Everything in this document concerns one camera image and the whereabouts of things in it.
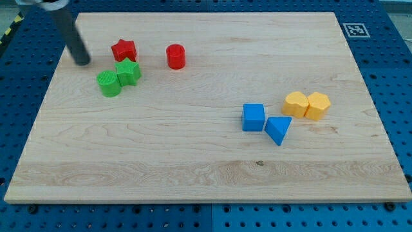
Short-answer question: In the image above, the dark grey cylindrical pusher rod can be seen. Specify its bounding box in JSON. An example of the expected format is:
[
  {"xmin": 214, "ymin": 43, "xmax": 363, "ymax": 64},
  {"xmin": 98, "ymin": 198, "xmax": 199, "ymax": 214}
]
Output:
[{"xmin": 51, "ymin": 6, "xmax": 91, "ymax": 66}]

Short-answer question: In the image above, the silver rod mount collar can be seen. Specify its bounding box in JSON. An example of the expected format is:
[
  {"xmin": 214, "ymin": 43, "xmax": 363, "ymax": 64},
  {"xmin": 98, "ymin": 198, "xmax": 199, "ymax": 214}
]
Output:
[{"xmin": 15, "ymin": 0, "xmax": 70, "ymax": 11}]

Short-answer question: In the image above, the red star block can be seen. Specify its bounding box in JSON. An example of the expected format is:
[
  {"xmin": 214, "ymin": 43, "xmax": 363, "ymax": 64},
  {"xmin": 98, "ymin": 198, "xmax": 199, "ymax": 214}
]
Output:
[{"xmin": 111, "ymin": 39, "xmax": 137, "ymax": 62}]

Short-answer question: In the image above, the green star block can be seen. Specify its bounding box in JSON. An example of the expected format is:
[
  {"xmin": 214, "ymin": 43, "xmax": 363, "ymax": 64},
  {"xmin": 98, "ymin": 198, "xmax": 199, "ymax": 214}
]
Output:
[{"xmin": 115, "ymin": 58, "xmax": 142, "ymax": 86}]

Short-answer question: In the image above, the green cylinder block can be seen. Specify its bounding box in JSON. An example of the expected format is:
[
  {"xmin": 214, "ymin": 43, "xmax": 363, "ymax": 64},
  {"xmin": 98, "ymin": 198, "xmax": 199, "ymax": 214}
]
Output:
[{"xmin": 97, "ymin": 70, "xmax": 122, "ymax": 97}]

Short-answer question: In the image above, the red cylinder block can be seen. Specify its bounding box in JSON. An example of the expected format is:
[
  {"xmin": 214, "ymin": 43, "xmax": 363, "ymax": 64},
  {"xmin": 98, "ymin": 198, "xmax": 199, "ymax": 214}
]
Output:
[{"xmin": 166, "ymin": 44, "xmax": 186, "ymax": 70}]

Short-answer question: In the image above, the light wooden board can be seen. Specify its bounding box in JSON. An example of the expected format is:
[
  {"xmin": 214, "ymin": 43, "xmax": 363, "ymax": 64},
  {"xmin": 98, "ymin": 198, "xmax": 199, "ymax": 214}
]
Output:
[{"xmin": 5, "ymin": 12, "xmax": 411, "ymax": 204}]

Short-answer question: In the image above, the blue cube block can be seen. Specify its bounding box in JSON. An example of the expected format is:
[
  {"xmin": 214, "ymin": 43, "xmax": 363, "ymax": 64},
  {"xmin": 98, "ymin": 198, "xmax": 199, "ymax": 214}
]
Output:
[{"xmin": 241, "ymin": 103, "xmax": 266, "ymax": 131}]

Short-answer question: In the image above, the blue triangle block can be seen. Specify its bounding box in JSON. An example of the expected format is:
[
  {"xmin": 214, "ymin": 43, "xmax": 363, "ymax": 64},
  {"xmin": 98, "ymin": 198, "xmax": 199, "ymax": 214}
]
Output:
[{"xmin": 264, "ymin": 117, "xmax": 292, "ymax": 146}]

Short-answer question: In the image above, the yellow heart block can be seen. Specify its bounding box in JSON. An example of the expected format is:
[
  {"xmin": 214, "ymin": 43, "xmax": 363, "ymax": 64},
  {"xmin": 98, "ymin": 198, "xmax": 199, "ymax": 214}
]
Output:
[{"xmin": 281, "ymin": 92, "xmax": 309, "ymax": 118}]

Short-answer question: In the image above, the yellow hexagon block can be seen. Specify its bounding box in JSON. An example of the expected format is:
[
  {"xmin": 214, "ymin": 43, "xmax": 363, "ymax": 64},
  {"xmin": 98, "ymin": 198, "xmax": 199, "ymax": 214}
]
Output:
[{"xmin": 304, "ymin": 92, "xmax": 331, "ymax": 121}]

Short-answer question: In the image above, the white fiducial marker tag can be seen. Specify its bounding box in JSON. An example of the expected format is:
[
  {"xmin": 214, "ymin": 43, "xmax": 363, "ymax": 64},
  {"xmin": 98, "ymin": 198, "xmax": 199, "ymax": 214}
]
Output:
[{"xmin": 342, "ymin": 23, "xmax": 370, "ymax": 38}]

